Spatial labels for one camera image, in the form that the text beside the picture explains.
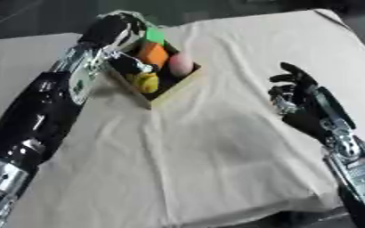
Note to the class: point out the tan cardboard box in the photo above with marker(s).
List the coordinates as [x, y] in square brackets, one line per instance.
[162, 78]

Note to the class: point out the yellow and black soft toy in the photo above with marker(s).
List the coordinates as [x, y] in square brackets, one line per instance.
[141, 75]

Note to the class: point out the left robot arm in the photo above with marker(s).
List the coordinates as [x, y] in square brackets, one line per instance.
[40, 115]

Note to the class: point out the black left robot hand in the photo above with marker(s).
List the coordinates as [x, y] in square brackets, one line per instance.
[106, 28]

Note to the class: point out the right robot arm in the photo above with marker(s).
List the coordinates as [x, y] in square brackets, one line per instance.
[355, 175]

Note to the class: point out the pink egg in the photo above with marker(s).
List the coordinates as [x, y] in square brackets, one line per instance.
[181, 65]

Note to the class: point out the green block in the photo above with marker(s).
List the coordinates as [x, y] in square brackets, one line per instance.
[153, 34]

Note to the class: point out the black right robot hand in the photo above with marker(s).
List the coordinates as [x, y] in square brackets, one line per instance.
[299, 98]

